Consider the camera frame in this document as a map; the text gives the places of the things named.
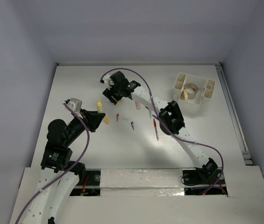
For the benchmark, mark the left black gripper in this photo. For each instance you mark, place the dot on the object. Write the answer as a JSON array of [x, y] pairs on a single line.
[[93, 119]]

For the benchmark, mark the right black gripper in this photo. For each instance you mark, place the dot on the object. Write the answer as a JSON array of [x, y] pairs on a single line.
[[109, 94]]

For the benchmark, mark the yellow highlighter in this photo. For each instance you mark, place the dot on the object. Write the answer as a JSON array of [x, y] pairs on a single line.
[[99, 106]]

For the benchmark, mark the beige masking tape roll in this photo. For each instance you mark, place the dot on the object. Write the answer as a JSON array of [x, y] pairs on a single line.
[[184, 95]]

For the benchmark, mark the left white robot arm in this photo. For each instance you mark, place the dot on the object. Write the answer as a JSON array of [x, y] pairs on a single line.
[[59, 175]]

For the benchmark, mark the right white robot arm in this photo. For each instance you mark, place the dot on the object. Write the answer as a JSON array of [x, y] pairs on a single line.
[[171, 120]]

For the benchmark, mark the orange highlighter cap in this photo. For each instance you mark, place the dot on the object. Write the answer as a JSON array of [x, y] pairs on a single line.
[[106, 120]]

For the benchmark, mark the pink highlighter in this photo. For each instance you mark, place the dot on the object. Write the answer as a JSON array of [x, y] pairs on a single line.
[[138, 105]]

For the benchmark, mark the red pen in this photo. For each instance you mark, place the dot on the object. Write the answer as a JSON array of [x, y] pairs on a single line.
[[155, 127]]

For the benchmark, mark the white desk organizer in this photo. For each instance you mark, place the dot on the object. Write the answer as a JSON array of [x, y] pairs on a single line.
[[204, 95]]

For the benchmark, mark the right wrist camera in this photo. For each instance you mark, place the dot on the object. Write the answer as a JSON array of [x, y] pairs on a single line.
[[105, 80]]

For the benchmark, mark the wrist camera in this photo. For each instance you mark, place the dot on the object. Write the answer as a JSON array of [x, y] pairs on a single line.
[[74, 104], [105, 80]]

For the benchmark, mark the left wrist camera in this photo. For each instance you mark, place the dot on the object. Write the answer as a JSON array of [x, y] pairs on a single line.
[[74, 104]]

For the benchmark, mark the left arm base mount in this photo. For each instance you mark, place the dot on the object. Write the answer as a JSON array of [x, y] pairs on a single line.
[[90, 186]]

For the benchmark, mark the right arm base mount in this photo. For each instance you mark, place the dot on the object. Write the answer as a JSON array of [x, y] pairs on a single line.
[[197, 186]]

